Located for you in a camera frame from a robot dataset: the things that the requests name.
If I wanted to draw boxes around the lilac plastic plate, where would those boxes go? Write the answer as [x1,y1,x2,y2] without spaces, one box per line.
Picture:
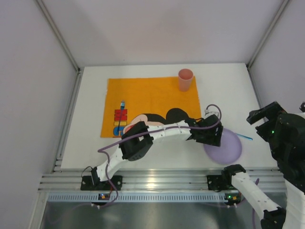
[203,128,242,165]

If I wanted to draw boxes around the blue plastic spoon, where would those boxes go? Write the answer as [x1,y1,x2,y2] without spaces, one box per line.
[235,133,253,141]

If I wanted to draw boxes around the orange Mickey Mouse cloth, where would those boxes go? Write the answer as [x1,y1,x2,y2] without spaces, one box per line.
[100,76,202,138]

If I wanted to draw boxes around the pink plastic cup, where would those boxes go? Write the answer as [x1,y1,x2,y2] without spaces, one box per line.
[178,69,193,92]

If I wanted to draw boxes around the blue plastic fork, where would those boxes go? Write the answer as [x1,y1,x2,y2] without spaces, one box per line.
[117,100,125,135]

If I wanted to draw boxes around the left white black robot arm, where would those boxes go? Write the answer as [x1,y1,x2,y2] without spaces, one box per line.
[91,105,224,185]

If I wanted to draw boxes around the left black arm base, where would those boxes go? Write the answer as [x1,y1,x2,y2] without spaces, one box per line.
[80,176,122,191]

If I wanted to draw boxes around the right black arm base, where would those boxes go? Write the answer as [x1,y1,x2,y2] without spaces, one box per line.
[206,175,236,192]

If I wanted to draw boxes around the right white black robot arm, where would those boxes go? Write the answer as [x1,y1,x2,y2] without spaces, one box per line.
[221,102,305,229]

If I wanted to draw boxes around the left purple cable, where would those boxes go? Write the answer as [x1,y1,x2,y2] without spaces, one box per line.
[98,104,223,210]

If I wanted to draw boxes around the aluminium mounting rail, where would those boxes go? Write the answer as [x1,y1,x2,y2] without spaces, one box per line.
[38,169,286,192]

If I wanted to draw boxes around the slotted grey cable duct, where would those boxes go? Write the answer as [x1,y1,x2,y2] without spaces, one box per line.
[48,193,241,203]

